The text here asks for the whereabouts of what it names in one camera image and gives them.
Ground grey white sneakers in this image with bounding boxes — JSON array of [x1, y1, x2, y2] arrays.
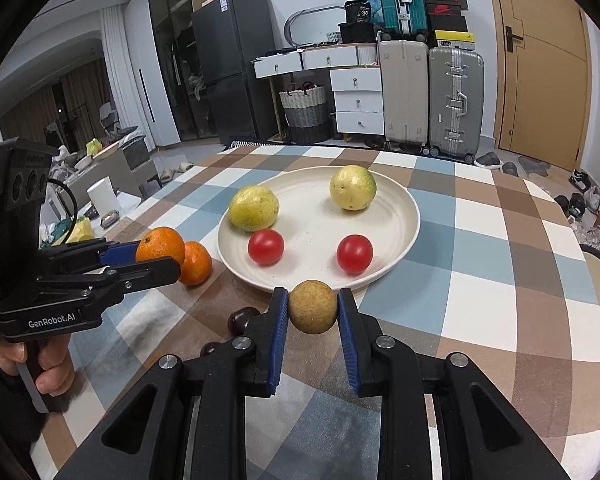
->
[[555, 170, 600, 251]]

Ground yellow soft object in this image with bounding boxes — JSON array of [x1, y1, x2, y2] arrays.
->
[[67, 217, 96, 243]]

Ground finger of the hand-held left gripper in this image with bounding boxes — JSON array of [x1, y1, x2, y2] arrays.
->
[[45, 239, 142, 268], [37, 256, 182, 307]]

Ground orange mandarin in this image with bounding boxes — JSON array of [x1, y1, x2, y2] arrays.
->
[[180, 241, 213, 287], [135, 226, 187, 267]]

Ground dark grey refrigerator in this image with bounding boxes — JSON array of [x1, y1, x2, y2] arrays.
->
[[191, 0, 276, 146]]

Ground oval grey frame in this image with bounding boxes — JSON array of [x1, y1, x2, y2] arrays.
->
[[285, 4, 346, 51]]

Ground white curtain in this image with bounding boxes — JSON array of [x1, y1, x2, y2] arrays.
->
[[102, 5, 156, 148]]

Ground person's left hand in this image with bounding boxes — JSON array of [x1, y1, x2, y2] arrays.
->
[[0, 332, 77, 397]]

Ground black cable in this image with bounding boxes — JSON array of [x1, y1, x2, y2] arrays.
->
[[47, 177, 78, 241]]

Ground red tomato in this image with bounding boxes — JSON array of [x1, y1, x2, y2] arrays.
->
[[336, 234, 374, 275], [247, 229, 286, 267]]

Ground beige slippers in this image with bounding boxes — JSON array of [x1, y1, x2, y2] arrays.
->
[[160, 162, 196, 183]]

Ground grey wicker basket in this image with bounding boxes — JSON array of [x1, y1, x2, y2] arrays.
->
[[279, 81, 331, 145]]

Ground black printed bag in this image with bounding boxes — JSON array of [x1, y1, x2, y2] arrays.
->
[[344, 0, 376, 25]]

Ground grey slippers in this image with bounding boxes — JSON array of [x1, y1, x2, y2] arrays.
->
[[475, 150, 546, 178]]

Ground wooden door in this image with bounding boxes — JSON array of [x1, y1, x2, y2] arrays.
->
[[482, 0, 591, 171]]

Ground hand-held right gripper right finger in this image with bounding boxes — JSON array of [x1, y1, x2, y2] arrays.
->
[[336, 287, 571, 480]]

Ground silver suitcase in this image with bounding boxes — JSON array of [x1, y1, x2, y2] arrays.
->
[[428, 47, 485, 163]]

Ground beige suitcase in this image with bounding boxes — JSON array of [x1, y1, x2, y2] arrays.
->
[[378, 40, 429, 153]]

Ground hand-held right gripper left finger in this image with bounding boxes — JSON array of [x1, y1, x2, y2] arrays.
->
[[52, 287, 291, 480]]

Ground black and red shoe box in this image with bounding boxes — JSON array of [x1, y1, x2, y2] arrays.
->
[[425, 0, 468, 15]]

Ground yellow and black shoe box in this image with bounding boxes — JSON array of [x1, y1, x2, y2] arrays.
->
[[432, 30, 477, 51]]

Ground white cylinder appliance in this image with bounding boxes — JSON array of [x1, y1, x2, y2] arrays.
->
[[87, 175, 121, 216]]

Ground white drawer desk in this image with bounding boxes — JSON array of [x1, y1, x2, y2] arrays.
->
[[252, 44, 385, 138]]

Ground dark glass wardrobe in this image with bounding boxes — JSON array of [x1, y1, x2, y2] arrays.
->
[[147, 0, 201, 148]]

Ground tan round longan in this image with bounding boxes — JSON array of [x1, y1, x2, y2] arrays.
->
[[288, 280, 339, 335]]

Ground black storage box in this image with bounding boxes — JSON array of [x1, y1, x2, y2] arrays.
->
[[337, 22, 378, 45]]

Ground yellow-green guava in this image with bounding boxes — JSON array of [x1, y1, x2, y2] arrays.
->
[[329, 165, 377, 212], [228, 186, 281, 233]]

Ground cream round plate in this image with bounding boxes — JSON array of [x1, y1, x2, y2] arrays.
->
[[216, 165, 421, 293]]

